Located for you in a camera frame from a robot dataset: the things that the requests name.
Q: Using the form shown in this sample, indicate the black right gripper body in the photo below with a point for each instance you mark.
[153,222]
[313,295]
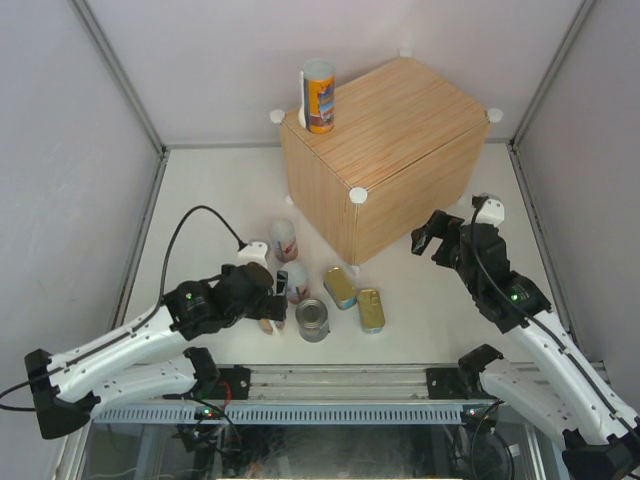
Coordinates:
[451,256]

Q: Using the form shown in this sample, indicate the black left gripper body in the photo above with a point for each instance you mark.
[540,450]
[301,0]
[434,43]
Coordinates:
[266,307]

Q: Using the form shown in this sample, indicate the white red tall can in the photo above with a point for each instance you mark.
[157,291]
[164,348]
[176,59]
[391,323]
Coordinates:
[284,240]

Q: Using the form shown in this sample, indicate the orange can with white spoon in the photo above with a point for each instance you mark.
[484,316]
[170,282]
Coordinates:
[272,327]

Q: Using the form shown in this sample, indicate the orange tall can with spoon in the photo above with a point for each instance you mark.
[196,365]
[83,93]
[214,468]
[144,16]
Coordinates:
[317,84]

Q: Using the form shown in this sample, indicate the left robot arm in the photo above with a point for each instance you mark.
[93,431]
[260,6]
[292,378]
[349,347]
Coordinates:
[153,355]

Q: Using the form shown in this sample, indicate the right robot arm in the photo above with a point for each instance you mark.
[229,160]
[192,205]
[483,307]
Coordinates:
[596,431]

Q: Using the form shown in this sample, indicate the wooden box counter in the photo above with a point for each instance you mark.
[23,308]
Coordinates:
[405,143]

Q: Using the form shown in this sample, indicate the white red can near front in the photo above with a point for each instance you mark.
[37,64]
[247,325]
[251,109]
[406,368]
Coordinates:
[298,288]

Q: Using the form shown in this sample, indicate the silver round tin can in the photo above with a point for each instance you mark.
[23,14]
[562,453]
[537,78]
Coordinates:
[312,320]

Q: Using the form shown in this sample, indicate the teal rectangular tin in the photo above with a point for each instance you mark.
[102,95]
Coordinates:
[340,288]

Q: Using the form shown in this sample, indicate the blue rectangular spam tin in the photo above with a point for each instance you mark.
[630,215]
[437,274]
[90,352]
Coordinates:
[371,312]

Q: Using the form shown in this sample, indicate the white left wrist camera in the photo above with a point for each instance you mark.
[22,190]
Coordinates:
[254,251]

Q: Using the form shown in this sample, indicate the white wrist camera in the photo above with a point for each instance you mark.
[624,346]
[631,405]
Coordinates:
[254,251]
[488,209]

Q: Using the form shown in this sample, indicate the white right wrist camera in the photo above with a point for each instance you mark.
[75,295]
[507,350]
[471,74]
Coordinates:
[488,209]

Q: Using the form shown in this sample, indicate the black left base bracket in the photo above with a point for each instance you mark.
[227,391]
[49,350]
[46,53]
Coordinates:
[233,384]

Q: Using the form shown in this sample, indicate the black base bracket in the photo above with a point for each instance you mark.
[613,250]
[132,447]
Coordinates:
[449,383]
[233,384]

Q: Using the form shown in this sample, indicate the aluminium frame rail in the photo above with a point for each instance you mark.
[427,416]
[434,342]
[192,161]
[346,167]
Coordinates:
[271,383]

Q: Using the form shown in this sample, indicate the grey perforated cable tray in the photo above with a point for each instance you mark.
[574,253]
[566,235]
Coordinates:
[265,414]

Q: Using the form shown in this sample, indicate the black right base bracket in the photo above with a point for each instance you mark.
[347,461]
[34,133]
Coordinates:
[449,383]

